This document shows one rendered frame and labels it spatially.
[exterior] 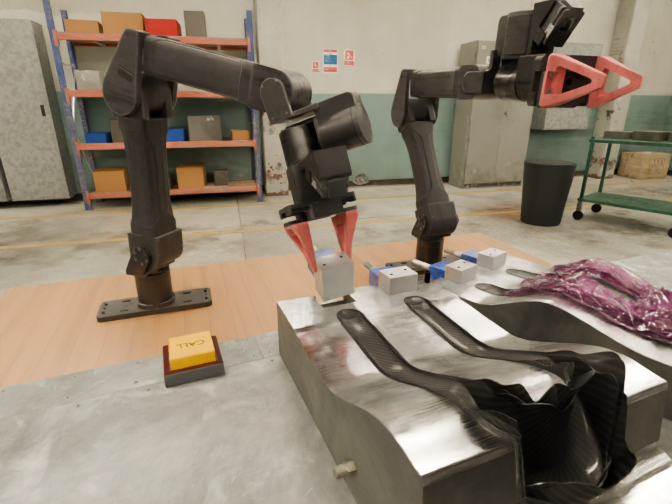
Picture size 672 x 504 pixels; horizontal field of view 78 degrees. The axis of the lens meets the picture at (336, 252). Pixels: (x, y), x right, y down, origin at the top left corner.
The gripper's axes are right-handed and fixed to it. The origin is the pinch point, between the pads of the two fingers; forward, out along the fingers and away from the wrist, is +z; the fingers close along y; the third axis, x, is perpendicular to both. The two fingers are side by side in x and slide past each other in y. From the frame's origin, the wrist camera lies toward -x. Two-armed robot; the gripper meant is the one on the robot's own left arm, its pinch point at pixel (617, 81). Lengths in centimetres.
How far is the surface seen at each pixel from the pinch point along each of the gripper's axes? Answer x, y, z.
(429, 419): 24.9, -36.3, 19.7
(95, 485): 39, -64, 4
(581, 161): 111, 578, -483
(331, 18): -81, 145, -530
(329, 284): 27.2, -34.5, -9.3
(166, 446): 39, -57, 1
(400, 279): 28.3, -22.9, -9.7
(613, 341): 31.2, -2.3, 10.1
